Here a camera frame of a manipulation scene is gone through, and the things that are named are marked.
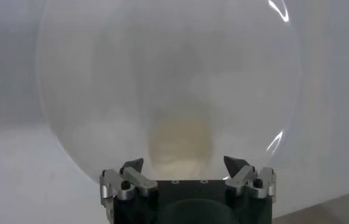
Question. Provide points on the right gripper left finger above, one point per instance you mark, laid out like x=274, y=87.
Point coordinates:
x=131, y=185

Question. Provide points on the round white plate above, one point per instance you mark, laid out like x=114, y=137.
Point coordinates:
x=101, y=76

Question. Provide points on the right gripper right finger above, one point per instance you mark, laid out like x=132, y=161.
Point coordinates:
x=247, y=182

